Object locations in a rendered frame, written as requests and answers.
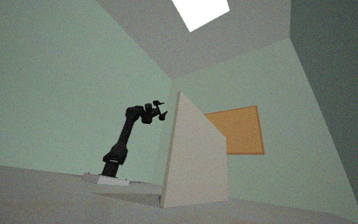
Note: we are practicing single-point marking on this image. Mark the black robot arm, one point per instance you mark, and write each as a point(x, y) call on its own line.
point(119, 151)

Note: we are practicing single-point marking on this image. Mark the beige flat panel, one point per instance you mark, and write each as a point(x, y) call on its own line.
point(196, 169)

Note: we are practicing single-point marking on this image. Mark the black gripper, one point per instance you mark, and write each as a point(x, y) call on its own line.
point(157, 111)

